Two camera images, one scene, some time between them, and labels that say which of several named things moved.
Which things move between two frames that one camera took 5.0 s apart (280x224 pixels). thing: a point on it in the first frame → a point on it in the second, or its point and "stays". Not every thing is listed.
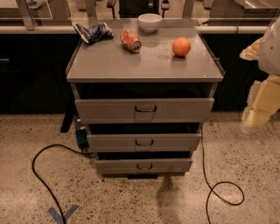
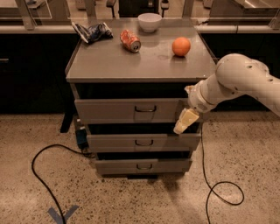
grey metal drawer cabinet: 143,87 stays
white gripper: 271,55 → 196,100
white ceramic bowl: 150,22 stays
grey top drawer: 137,110 stays
